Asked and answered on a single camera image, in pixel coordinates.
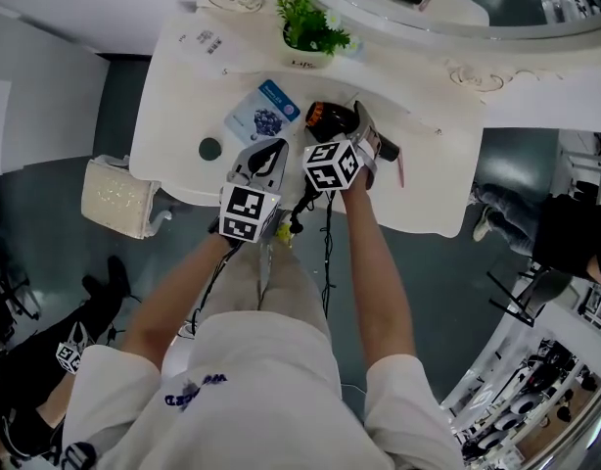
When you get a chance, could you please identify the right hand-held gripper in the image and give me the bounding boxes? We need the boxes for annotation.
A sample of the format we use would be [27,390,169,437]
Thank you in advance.
[301,99,383,194]

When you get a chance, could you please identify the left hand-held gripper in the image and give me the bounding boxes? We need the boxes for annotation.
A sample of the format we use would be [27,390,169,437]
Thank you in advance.
[216,137,291,245]

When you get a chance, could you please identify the white dressing table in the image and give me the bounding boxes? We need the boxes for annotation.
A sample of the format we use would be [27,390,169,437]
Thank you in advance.
[128,0,601,239]

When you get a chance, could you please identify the person's left forearm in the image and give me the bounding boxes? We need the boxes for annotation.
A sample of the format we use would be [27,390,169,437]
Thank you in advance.
[121,235,233,374]

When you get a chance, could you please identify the person's right forearm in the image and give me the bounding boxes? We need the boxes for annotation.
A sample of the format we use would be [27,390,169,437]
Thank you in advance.
[339,183,418,376]

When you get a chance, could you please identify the dark green round lid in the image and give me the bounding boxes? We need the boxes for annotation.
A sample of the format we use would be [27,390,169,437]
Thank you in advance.
[198,137,223,162]

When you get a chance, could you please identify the blue face mask packet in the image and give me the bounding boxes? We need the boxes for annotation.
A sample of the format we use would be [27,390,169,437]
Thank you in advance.
[224,78,301,146]

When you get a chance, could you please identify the green potted plant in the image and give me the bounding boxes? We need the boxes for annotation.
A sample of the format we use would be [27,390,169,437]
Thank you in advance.
[274,0,363,71]

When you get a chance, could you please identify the person's beige trousers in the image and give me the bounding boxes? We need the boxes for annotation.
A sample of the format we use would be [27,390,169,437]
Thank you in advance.
[197,232,331,332]

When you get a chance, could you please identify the white paper packet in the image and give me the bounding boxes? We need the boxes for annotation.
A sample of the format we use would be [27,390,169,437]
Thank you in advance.
[175,22,233,75]

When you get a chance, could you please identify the cream upholstered stool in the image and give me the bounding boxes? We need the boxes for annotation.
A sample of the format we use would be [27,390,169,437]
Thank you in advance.
[80,154,173,240]

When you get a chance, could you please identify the person's white shirt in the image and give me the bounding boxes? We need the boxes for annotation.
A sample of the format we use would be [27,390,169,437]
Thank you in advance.
[63,310,466,470]

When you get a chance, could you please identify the grey office chair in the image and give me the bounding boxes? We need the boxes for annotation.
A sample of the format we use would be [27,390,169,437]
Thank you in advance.
[485,261,576,330]

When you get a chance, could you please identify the white rack with equipment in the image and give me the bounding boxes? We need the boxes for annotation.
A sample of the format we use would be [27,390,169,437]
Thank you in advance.
[439,305,601,470]

